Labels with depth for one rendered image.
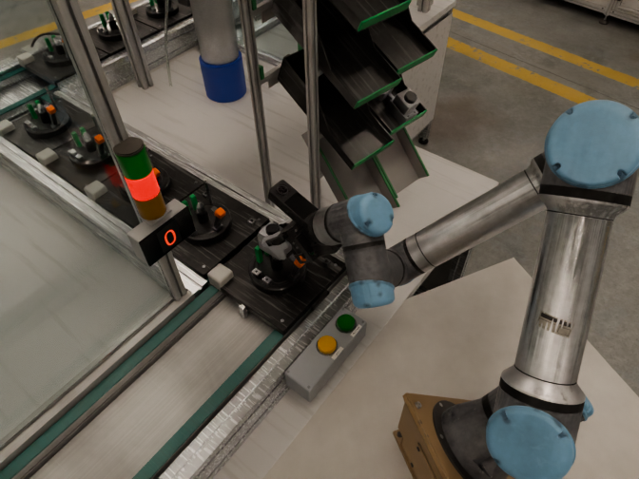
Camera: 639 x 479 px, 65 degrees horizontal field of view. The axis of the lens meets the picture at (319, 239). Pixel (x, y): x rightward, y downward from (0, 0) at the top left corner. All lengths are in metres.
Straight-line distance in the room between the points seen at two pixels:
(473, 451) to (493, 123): 2.73
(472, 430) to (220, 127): 1.32
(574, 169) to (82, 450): 1.01
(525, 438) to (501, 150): 2.60
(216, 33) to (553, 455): 1.57
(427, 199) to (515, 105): 2.18
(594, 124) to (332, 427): 0.77
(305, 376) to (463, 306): 0.47
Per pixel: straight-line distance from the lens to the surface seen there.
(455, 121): 3.42
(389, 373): 1.20
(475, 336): 1.29
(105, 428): 1.18
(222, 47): 1.89
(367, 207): 0.82
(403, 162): 1.41
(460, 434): 0.97
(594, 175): 0.72
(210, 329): 1.22
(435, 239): 0.92
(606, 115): 0.74
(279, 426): 1.15
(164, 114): 1.98
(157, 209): 0.96
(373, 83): 1.09
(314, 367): 1.09
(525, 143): 3.36
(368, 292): 0.84
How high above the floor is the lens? 1.93
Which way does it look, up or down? 49 degrees down
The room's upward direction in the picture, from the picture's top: 1 degrees counter-clockwise
